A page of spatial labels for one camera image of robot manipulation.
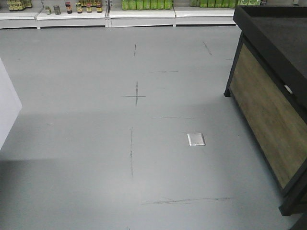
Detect silver floor outlet plate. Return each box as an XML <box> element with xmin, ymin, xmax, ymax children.
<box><xmin>187</xmin><ymin>133</ymin><xmax>206</xmax><ymax>146</ymax></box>

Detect black wood display stand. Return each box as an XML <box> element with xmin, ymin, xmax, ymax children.
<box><xmin>224</xmin><ymin>6</ymin><xmax>307</xmax><ymax>216</ymax></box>

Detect white store shelving unit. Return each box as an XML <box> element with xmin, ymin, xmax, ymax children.
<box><xmin>0</xmin><ymin>0</ymin><xmax>261</xmax><ymax>30</ymax></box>

